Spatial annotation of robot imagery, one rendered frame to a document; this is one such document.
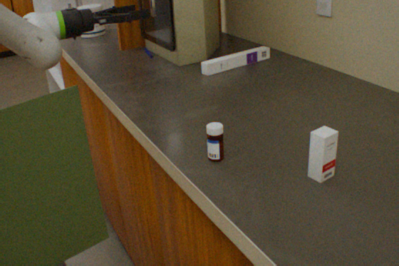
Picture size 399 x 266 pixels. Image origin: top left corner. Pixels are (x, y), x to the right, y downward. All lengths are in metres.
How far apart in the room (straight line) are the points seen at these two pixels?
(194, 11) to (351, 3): 0.52
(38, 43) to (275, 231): 0.80
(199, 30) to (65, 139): 0.97
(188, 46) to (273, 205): 0.86
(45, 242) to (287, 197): 0.40
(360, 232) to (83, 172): 0.43
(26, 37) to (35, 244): 0.67
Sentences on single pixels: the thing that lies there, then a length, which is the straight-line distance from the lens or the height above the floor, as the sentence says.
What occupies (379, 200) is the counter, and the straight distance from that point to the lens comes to 0.75.
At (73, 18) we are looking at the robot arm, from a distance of 1.31.
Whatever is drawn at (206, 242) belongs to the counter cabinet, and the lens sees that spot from 0.89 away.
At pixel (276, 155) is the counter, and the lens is 0.85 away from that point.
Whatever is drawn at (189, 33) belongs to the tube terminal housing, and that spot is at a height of 1.05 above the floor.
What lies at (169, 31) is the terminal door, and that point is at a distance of 1.43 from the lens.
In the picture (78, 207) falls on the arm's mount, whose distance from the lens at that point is 0.61.
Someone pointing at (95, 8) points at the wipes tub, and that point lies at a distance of 2.08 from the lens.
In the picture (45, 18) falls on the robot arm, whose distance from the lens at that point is 1.30.
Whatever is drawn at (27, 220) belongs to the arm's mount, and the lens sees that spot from 0.59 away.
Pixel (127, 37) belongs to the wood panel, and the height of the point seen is 0.99.
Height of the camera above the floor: 1.36
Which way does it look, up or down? 24 degrees down
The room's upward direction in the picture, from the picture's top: 4 degrees counter-clockwise
